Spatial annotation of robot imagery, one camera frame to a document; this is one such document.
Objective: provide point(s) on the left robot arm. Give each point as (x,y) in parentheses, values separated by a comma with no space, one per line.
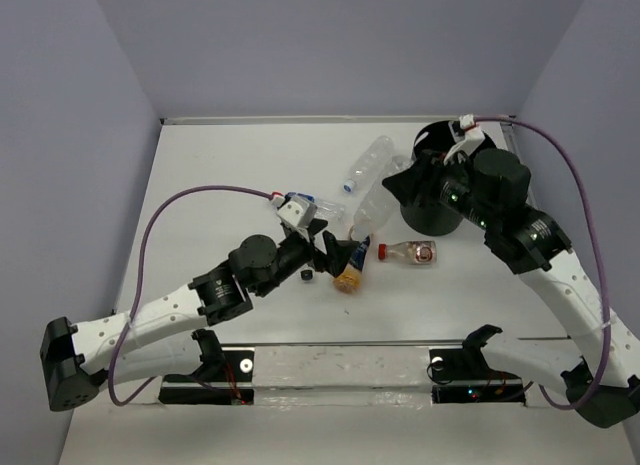
(173,334)

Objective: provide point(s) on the clear crushed bottle white cap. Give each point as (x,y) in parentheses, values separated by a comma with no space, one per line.
(378,205)

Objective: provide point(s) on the black cylindrical bin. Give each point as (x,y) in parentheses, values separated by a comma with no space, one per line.
(436,137)

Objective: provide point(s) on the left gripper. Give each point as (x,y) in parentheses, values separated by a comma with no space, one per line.
(336,254)

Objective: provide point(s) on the clear bottle blue label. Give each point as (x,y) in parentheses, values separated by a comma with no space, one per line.
(325,210)

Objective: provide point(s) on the orange juice bottle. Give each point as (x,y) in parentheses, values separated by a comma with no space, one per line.
(349,280)

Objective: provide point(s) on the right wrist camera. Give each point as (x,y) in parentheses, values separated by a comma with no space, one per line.
(468,136)

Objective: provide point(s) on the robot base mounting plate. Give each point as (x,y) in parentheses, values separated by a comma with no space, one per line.
(344,375)

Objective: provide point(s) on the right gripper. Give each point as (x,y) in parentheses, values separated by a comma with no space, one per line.
(423,175)

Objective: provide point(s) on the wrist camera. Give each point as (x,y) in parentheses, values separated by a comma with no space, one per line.
(468,136)
(296,212)

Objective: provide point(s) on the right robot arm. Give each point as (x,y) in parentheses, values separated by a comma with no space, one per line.
(600,381)

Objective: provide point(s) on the clear bottle blue cap far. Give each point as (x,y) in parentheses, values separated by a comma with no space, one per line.
(368,165)

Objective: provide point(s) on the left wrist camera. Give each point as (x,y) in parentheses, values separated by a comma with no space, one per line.
(296,212)

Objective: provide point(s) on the small bottle red cap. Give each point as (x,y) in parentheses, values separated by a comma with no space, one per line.
(415,252)

